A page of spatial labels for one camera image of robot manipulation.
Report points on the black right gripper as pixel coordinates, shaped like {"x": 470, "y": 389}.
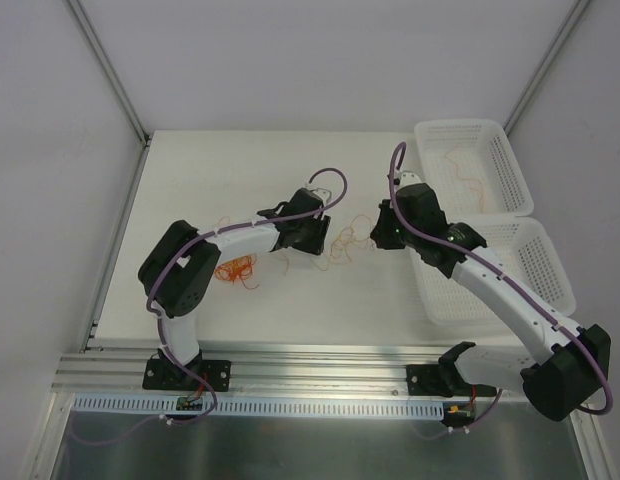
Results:
{"x": 386, "y": 228}

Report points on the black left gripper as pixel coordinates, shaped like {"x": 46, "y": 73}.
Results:
{"x": 311, "y": 235}

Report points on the red orange wire ball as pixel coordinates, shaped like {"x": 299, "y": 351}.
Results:
{"x": 239, "y": 270}

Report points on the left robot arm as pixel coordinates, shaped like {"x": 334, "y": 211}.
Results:
{"x": 176, "y": 274}

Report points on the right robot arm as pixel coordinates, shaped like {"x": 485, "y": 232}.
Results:
{"x": 562, "y": 366}

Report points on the far white plastic basket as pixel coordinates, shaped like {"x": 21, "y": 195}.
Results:
{"x": 472, "y": 167}

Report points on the white plastic basket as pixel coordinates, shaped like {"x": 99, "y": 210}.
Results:
{"x": 522, "y": 250}
{"x": 472, "y": 167}

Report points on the near white plastic basket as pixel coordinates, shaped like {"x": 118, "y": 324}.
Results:
{"x": 522, "y": 250}

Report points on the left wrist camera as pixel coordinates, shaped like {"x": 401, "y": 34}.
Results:
{"x": 319, "y": 197}

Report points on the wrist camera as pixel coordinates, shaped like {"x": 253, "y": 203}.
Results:
{"x": 319, "y": 197}
{"x": 406, "y": 178}

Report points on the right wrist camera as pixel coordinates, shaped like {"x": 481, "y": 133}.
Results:
{"x": 406, "y": 178}

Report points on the aluminium mounting rail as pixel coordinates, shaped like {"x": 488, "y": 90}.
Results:
{"x": 257, "y": 369}

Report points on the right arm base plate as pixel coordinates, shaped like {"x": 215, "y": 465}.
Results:
{"x": 422, "y": 380}

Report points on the white slotted cable duct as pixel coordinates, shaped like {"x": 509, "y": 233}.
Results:
{"x": 260, "y": 407}

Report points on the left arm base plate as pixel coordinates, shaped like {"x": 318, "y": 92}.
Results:
{"x": 215, "y": 372}

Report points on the right aluminium frame post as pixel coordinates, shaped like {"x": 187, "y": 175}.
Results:
{"x": 548, "y": 60}

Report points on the aluminium frame post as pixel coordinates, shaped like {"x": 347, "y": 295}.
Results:
{"x": 95, "y": 46}
{"x": 548, "y": 60}

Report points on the left aluminium frame post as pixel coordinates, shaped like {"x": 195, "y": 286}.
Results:
{"x": 95, "y": 46}

